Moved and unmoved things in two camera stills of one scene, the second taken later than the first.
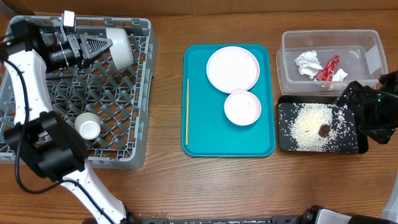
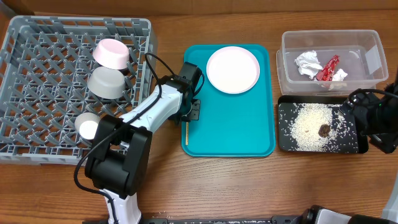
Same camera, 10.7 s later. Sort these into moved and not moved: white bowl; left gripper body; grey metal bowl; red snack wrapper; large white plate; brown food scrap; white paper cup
Moved: white bowl; left gripper body; grey metal bowl
Not moved: white paper cup; brown food scrap; red snack wrapper; large white plate
